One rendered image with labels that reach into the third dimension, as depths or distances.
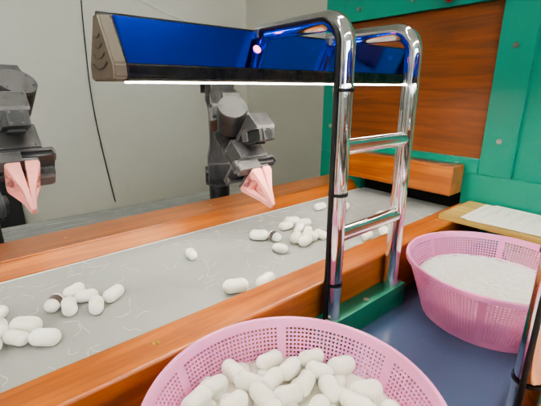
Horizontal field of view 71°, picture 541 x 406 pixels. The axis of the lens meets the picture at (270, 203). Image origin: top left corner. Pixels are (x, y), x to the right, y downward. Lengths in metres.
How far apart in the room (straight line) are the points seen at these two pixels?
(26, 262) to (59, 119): 1.93
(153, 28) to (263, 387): 0.41
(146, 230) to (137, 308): 0.25
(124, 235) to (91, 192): 1.95
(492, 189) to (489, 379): 0.51
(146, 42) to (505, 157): 0.77
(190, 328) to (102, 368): 0.10
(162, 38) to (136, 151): 2.28
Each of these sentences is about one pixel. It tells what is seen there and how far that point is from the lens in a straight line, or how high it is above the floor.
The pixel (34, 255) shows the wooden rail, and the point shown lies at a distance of 0.75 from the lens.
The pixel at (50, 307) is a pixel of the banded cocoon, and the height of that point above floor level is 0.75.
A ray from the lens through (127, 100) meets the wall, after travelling 2.72.
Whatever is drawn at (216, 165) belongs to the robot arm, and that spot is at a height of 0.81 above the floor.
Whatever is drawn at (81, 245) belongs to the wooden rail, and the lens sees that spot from 0.76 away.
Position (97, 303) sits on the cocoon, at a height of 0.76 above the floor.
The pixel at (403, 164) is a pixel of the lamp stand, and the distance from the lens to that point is 0.61.
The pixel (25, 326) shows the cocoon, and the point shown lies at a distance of 0.57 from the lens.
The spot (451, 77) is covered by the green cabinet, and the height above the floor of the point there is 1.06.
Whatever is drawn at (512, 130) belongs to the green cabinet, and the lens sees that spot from 0.97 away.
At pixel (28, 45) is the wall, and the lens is 2.61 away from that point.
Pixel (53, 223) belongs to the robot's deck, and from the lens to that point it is 1.22.
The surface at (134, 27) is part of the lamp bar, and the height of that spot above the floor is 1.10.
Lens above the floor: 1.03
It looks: 17 degrees down
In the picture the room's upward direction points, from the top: straight up
